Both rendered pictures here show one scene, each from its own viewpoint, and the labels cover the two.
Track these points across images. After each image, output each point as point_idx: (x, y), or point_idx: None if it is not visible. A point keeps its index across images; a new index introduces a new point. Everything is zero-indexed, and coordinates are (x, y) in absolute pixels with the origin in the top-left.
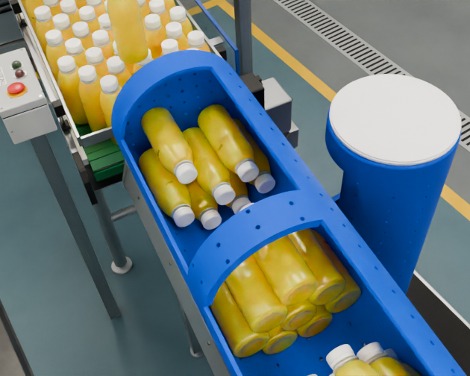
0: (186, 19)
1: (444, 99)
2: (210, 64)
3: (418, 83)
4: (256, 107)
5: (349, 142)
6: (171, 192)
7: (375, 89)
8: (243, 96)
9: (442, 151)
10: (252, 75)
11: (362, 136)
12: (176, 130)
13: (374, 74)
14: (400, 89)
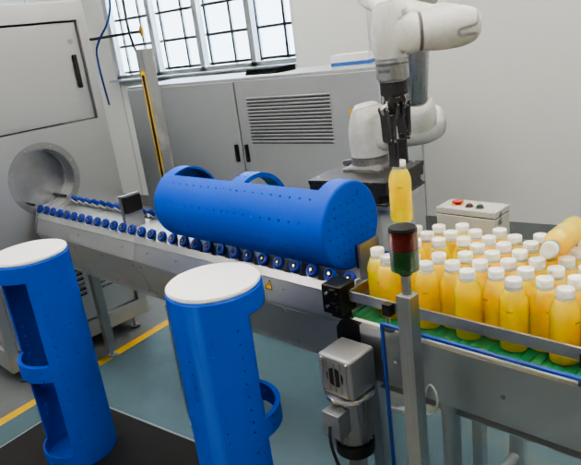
0: (419, 273)
1: (176, 294)
2: (320, 190)
3: (196, 297)
4: (284, 197)
5: (240, 263)
6: None
7: (230, 286)
8: (292, 194)
9: (179, 274)
10: (336, 286)
11: (231, 267)
12: None
13: (232, 293)
14: (209, 292)
